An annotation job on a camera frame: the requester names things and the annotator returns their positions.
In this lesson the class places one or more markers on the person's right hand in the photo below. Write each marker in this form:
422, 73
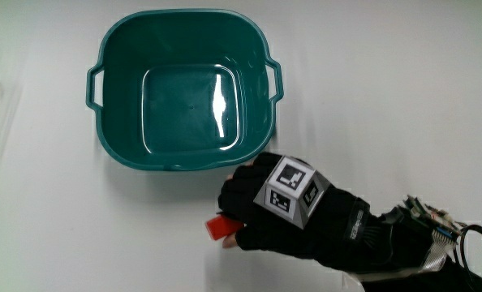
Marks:
326, 227

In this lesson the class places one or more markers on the red block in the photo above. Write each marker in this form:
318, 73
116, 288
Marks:
218, 228

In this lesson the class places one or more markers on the person's right forearm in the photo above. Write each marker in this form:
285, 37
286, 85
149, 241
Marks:
399, 253

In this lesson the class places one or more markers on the green circuit board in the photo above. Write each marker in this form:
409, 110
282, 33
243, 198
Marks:
429, 215

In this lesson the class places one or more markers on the teal plastic basin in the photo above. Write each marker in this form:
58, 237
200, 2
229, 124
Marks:
184, 105

